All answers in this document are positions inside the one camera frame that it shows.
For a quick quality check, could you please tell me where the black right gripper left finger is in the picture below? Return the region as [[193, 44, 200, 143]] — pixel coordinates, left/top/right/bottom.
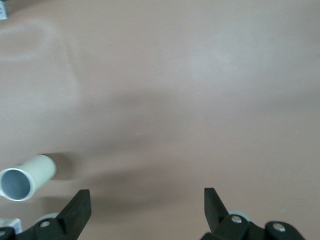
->
[[0, 189, 92, 240]]

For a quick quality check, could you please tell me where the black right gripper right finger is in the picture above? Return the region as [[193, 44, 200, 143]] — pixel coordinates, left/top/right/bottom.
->
[[201, 187, 308, 240]]

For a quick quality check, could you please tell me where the white mug with grey inside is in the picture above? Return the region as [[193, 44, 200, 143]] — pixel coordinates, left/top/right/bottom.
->
[[0, 154, 57, 202]]

